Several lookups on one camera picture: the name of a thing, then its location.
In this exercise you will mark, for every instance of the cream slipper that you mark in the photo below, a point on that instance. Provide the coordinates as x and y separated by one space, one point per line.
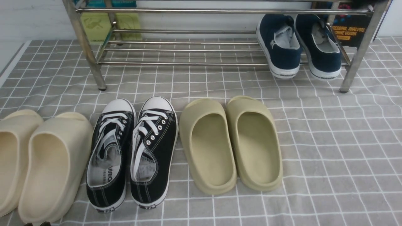
15 132
58 152

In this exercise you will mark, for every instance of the olive slipper right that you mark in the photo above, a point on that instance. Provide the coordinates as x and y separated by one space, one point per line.
255 143

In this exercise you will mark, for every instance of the stainless steel shoe rack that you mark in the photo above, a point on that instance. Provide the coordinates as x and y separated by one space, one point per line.
74 12

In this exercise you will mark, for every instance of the black canvas sneaker right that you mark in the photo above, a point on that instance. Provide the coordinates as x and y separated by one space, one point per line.
153 143

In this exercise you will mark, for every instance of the black machine vision book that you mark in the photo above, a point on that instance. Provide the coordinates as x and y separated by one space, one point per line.
350 29

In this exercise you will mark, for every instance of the black canvas sneaker left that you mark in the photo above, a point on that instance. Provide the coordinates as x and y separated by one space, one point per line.
106 180

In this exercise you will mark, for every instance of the black canvas sneaker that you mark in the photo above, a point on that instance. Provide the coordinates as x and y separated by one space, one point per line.
153 143
106 180

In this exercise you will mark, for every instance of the cream slipper far left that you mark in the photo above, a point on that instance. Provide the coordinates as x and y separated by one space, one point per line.
15 132

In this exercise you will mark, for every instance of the olive slipper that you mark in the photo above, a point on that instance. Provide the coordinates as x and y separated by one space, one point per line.
255 143
205 139

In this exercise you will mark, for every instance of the olive slipper left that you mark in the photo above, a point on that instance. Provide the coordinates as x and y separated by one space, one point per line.
205 139

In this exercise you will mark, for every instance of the navy slip-on shoe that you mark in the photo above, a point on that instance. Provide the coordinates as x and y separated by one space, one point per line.
276 35
323 54

